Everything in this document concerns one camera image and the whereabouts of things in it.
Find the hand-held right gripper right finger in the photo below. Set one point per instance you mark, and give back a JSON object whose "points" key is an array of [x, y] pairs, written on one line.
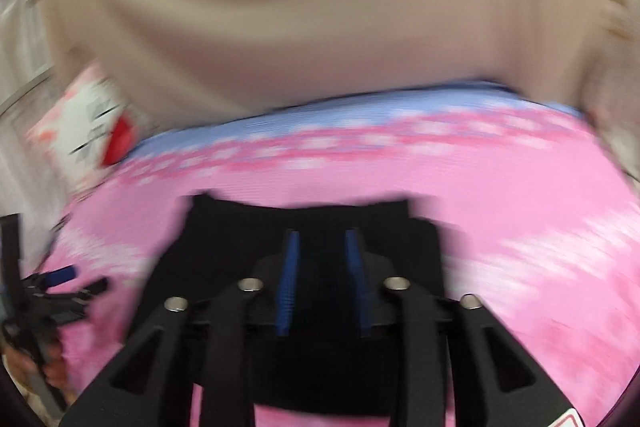
{"points": [[361, 287]]}

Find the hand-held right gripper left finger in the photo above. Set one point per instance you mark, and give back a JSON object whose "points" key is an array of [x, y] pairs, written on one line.
{"points": [[289, 287]]}

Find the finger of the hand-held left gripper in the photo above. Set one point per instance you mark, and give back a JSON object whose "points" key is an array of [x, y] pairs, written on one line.
{"points": [[90, 289], [60, 277]]}

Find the black pants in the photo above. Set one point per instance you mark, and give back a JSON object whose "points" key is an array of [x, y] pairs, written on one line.
{"points": [[320, 217]]}

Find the person's left hand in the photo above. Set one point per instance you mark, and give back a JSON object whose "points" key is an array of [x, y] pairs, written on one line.
{"points": [[52, 364]]}

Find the white cartoon face pillow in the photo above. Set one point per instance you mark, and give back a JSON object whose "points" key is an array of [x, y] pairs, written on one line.
{"points": [[95, 122]]}

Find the pink rose bedsheet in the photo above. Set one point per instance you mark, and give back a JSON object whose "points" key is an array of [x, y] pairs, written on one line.
{"points": [[500, 207]]}

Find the beige padded headboard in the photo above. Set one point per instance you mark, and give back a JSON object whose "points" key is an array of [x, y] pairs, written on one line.
{"points": [[300, 7]]}

